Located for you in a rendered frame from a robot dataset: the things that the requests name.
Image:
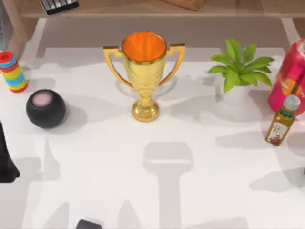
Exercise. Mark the black round speaker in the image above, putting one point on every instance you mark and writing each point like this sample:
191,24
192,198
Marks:
45,112

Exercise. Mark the yellow oil bottle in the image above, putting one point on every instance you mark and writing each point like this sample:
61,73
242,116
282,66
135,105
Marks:
280,124

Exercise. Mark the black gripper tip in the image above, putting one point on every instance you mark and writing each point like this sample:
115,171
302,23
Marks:
6,162

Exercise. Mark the dark grey rounded object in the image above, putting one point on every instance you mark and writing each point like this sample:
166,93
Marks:
87,225

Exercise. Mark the black keyboard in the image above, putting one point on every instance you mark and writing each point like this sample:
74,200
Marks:
59,5

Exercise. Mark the stack of coloured rings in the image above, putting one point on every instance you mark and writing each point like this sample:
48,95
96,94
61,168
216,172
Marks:
14,75

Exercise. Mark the pink and orange can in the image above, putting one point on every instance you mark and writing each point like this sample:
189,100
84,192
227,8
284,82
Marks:
289,78

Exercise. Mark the green plant in white pot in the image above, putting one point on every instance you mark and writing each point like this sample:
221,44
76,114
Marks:
239,71

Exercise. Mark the wooden shelf unit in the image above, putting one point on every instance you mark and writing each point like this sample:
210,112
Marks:
152,10

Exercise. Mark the gold trophy cup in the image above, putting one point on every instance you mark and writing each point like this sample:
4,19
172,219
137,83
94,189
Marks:
144,78

